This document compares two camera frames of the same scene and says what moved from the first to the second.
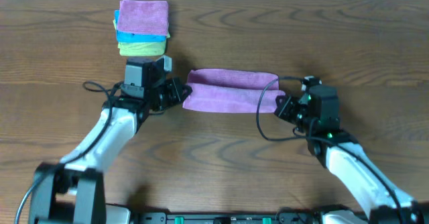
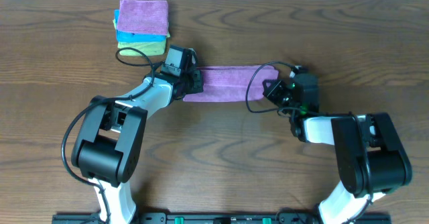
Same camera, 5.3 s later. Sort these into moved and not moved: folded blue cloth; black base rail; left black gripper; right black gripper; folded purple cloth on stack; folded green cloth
Moved: right black gripper; left black gripper
Not moved: folded blue cloth; folded purple cloth on stack; folded green cloth; black base rail
